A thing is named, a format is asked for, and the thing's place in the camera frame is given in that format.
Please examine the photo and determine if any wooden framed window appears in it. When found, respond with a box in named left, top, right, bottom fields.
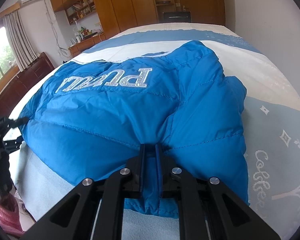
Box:
left=0, top=26, right=18, bottom=93

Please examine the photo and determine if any pink knitted sleeve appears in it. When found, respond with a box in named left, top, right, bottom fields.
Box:
left=0, top=193, right=24, bottom=237

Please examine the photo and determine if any blue puffer jacket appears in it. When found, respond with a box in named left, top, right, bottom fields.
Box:
left=19, top=41, right=248, bottom=218

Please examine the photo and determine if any wooden desk with clutter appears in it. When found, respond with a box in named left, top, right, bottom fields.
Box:
left=68, top=27, right=106, bottom=57

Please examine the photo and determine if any wooden wardrobe wall unit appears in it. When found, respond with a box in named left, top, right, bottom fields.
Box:
left=50, top=0, right=225, bottom=38

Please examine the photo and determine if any grey window curtain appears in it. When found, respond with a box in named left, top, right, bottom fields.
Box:
left=3, top=9, right=39, bottom=72

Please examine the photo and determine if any bed with blue-white blanket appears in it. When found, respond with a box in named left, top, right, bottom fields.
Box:
left=10, top=23, right=300, bottom=239

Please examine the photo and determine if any dark red wooden dresser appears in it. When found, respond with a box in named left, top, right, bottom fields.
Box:
left=0, top=52, right=55, bottom=117

